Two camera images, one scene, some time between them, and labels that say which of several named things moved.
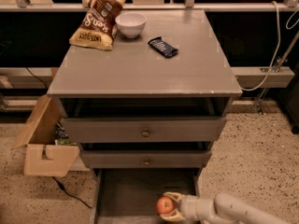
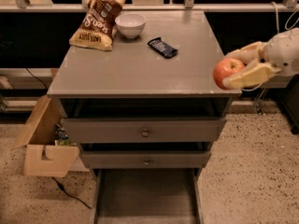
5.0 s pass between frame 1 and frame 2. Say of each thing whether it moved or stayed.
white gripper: moved
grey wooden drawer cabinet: stayed
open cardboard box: stayed
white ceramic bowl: stayed
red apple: moved
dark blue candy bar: stayed
